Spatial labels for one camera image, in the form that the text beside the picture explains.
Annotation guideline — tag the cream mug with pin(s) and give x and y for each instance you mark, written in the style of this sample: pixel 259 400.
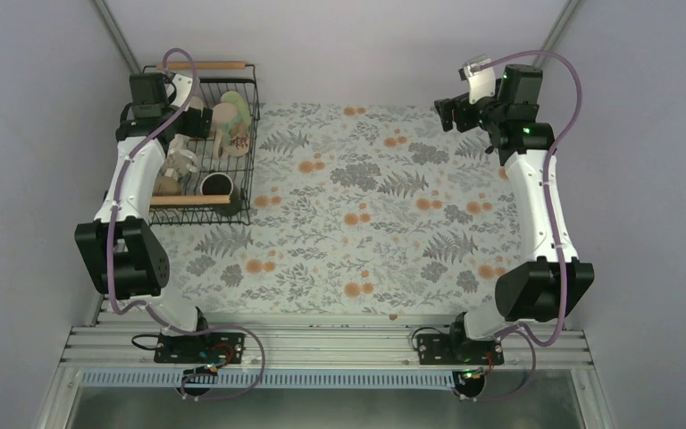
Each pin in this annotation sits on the cream mug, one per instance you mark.
pixel 196 103

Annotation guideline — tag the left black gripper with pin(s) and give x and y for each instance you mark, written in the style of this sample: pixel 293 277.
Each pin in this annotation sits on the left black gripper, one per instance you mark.
pixel 191 128

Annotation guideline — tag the black wire dish rack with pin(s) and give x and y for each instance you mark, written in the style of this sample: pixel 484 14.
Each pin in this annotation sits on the black wire dish rack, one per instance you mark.
pixel 215 78

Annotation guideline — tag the light green mug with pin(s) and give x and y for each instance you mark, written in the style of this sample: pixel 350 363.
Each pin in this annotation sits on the light green mug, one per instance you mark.
pixel 234 98

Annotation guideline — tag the floral table mat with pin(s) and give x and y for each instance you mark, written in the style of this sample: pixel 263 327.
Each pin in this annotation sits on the floral table mat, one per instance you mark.
pixel 355 209

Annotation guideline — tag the beige floral mug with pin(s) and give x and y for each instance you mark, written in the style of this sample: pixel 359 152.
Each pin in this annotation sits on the beige floral mug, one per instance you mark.
pixel 231 131

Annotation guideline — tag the aluminium rail frame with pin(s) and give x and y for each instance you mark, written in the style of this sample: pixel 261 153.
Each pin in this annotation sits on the aluminium rail frame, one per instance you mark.
pixel 311 351

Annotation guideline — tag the tan upturned mug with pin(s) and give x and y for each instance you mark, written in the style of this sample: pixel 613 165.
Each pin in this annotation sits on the tan upturned mug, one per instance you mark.
pixel 167 187

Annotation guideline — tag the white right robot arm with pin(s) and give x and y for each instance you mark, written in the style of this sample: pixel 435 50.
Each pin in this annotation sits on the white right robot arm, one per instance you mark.
pixel 551 279

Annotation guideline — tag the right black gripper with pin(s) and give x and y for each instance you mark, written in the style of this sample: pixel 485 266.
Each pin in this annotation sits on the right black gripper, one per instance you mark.
pixel 446 110

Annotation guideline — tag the white patterned mug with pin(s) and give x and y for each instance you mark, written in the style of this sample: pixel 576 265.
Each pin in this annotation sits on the white patterned mug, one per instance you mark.
pixel 180 163

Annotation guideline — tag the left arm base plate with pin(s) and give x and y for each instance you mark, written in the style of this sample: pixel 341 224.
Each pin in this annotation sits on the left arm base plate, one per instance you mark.
pixel 216 348

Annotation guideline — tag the black mug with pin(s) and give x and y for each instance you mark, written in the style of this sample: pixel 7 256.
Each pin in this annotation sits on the black mug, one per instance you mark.
pixel 221 184

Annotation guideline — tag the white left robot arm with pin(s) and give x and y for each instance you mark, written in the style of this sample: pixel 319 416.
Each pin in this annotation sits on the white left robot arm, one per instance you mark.
pixel 124 259

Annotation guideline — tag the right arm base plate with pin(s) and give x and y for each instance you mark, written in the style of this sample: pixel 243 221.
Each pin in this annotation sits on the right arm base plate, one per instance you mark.
pixel 438 349

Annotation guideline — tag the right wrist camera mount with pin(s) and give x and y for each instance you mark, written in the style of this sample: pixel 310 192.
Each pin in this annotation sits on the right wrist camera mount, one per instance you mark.
pixel 480 78

